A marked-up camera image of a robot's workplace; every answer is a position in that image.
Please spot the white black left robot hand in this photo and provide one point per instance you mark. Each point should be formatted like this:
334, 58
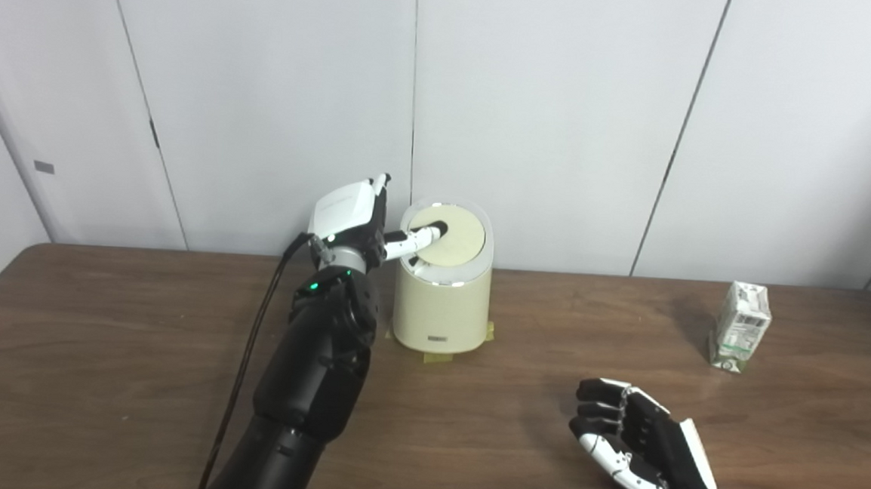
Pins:
347, 209

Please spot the cream round bin lid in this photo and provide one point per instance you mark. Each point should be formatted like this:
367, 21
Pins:
462, 242

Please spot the black wall panel hinge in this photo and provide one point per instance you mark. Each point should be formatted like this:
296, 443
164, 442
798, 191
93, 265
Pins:
155, 135

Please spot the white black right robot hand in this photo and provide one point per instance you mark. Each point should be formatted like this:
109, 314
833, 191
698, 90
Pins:
658, 439

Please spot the white green milk carton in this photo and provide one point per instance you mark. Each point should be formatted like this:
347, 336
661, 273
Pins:
740, 327

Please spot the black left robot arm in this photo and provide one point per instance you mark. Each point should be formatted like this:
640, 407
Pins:
314, 373

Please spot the grey wall label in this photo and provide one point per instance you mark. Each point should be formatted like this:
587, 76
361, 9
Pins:
44, 167

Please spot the cream-colored round trash bin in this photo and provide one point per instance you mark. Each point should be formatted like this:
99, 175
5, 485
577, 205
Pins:
439, 305

